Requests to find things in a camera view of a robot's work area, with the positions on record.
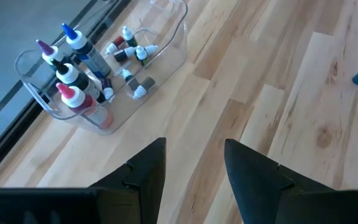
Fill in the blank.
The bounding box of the clear plastic bin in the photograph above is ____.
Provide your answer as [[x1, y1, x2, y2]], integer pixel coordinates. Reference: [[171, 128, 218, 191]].
[[14, 0, 188, 136]]

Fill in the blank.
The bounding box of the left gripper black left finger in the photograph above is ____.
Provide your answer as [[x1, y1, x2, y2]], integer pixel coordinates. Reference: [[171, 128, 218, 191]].
[[88, 137, 167, 224]]

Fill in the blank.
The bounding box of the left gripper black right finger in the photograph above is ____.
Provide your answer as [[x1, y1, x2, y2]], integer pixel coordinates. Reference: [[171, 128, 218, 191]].
[[224, 138, 336, 224]]

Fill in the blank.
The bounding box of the black aluminium table frame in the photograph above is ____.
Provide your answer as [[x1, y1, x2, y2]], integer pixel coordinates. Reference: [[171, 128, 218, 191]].
[[0, 0, 133, 187]]

